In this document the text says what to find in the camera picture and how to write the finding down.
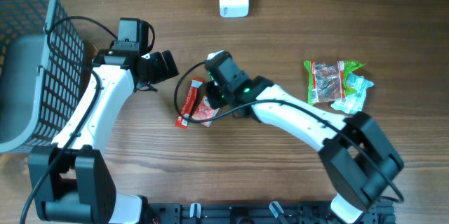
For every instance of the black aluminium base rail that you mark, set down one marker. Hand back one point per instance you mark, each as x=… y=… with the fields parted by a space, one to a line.
x=273 y=213

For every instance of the green gummy candy bag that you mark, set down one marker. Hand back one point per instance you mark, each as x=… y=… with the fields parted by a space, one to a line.
x=327 y=81

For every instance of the red snack sachet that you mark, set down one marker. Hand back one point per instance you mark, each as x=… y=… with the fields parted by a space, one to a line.
x=204 y=111

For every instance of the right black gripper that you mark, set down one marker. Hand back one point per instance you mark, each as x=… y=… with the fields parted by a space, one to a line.
x=217 y=99

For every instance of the grey plastic mesh basket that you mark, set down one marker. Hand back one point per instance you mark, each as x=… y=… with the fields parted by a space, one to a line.
x=39 y=90

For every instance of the teal tissue pack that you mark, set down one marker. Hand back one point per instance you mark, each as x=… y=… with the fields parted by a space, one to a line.
x=353 y=103

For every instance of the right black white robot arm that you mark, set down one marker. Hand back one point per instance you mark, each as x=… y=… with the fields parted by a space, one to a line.
x=360 y=161

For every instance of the long red stick sachet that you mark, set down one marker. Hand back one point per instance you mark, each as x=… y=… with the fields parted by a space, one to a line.
x=182 y=121

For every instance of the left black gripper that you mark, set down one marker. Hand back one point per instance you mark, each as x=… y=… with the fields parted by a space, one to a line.
x=163 y=73

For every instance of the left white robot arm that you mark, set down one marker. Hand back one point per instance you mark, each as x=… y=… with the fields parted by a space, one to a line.
x=70 y=179

